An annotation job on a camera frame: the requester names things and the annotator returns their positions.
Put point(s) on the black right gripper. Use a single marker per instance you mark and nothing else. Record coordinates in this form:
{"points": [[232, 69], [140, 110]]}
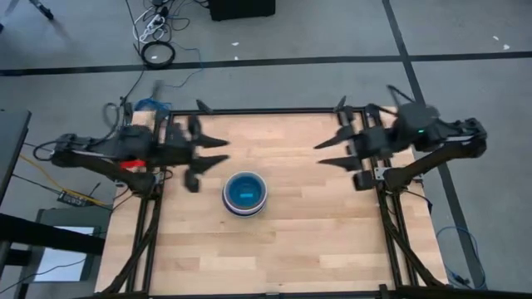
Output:
{"points": [[374, 143]]}

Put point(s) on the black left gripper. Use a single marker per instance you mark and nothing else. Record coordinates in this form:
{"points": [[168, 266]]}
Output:
{"points": [[180, 143]]}

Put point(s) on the small teal bowl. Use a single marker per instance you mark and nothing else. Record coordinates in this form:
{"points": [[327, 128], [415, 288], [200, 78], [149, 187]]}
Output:
{"points": [[245, 189]]}

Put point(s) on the large grey bowl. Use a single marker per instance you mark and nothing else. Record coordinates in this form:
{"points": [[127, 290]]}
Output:
{"points": [[245, 215]]}

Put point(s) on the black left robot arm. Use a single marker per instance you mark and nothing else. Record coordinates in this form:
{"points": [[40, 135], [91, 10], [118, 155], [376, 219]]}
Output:
{"points": [[104, 155]]}

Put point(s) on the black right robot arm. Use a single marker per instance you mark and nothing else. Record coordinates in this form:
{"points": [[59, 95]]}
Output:
{"points": [[432, 133]]}

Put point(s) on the white power strip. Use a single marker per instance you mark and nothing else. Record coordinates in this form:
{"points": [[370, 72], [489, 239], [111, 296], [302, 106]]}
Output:
{"points": [[150, 24]]}

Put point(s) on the small circuit board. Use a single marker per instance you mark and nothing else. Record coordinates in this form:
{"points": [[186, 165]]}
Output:
{"points": [[72, 199]]}

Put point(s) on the black box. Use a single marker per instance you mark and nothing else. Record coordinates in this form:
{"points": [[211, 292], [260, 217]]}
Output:
{"points": [[242, 9]]}

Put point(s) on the black desk bar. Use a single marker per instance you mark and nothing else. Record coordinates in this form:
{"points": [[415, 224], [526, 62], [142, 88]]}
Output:
{"points": [[50, 234]]}

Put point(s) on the laptop with white screen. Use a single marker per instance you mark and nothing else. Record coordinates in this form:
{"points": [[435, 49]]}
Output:
{"points": [[62, 255]]}

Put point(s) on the black monitor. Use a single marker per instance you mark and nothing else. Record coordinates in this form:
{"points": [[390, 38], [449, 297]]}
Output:
{"points": [[12, 145]]}

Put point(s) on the black tripod leg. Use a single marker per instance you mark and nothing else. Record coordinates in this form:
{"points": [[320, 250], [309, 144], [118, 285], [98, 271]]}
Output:
{"points": [[42, 8]]}

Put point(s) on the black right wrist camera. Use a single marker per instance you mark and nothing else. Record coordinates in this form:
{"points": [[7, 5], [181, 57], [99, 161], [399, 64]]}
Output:
{"points": [[363, 181]]}

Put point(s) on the black frame clamp lever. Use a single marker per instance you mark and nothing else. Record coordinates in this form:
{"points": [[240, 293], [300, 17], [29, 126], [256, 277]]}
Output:
{"points": [[204, 106], [340, 104]]}

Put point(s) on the black metal table frame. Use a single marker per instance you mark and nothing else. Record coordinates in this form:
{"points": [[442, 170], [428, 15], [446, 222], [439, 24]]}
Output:
{"points": [[268, 111]]}

